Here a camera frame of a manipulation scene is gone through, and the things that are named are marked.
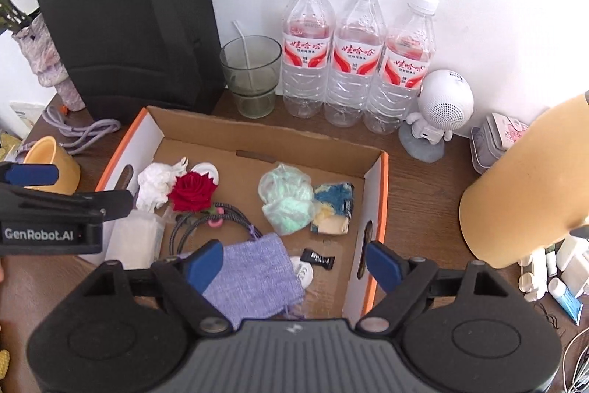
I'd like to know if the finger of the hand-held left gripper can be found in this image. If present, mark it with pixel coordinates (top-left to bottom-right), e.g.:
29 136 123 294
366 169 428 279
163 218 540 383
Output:
0 183 134 221
0 162 61 187

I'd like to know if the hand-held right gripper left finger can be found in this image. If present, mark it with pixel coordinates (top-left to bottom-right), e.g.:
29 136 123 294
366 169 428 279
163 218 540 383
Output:
83 239 233 336

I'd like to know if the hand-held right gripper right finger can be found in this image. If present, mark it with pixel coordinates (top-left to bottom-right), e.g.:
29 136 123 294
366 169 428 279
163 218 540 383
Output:
356 240 511 334

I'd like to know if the black braided cable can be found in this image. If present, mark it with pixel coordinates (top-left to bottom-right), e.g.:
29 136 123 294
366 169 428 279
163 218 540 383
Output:
169 202 263 258

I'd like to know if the purple fabric pouch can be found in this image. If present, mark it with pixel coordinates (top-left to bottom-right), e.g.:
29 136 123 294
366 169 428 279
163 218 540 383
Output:
184 232 305 329

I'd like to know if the small black packet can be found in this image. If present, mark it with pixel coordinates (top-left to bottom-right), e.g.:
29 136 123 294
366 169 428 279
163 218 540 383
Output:
301 249 336 269

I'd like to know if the red rose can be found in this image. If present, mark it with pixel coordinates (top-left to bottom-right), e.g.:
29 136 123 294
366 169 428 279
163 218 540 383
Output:
168 172 218 214

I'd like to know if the clear packet of white wipes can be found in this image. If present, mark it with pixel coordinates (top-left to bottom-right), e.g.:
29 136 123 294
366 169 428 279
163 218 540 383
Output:
105 209 165 269

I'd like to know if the small white plastic piece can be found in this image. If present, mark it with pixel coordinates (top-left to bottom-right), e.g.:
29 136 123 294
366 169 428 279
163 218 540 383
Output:
290 256 314 287

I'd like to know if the cardboard box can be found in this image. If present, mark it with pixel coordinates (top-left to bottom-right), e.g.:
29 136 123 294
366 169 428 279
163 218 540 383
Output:
94 105 389 320

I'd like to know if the yellow mug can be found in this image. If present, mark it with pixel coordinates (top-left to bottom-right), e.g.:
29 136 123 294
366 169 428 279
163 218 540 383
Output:
22 136 81 196

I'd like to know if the white paper packet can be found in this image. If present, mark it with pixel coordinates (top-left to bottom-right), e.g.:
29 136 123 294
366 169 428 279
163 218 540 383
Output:
9 101 44 140

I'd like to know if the crumpled blue yellow wrapper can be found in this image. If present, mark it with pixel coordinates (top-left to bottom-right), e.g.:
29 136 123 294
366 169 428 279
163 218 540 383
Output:
310 182 355 236

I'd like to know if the crumpled white tissue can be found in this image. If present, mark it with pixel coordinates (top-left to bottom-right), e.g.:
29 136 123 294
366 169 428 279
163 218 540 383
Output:
137 157 189 212

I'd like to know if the crumpled greenish wrapper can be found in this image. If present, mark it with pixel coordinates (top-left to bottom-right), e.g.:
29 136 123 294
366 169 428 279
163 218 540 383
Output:
258 163 314 236

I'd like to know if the small white bottle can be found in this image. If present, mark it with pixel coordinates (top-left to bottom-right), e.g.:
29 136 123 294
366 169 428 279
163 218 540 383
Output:
519 250 548 302

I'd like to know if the yellow thermos jug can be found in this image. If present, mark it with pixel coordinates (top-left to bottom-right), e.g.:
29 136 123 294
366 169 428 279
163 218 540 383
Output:
459 89 589 269

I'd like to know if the white robot speaker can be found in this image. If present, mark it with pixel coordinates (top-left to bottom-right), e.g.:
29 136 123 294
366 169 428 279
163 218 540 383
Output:
398 70 475 164

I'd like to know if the grey drinking glass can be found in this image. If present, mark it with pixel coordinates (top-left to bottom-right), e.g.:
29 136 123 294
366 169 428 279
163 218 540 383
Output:
219 35 282 119

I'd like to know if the blue white tube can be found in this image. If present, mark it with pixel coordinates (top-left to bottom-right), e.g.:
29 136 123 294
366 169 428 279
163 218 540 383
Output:
547 278 583 324

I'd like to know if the black paper bag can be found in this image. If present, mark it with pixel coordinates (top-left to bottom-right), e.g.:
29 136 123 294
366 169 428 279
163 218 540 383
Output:
28 0 226 124

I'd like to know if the white power adapter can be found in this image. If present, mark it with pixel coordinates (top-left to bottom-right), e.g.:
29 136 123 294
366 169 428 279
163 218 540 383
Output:
557 234 589 283

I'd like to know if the red label water bottle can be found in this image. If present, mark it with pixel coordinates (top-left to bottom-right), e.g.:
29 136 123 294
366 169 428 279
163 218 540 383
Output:
363 0 439 135
324 0 386 127
281 0 335 118

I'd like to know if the white straw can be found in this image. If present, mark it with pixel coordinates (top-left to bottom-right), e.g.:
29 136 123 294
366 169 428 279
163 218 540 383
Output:
232 20 254 69

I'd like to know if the purple cable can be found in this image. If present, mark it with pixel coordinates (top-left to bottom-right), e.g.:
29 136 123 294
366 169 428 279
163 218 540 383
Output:
16 105 121 157

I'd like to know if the white cable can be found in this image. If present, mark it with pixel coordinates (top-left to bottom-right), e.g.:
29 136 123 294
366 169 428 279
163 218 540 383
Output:
561 324 589 393

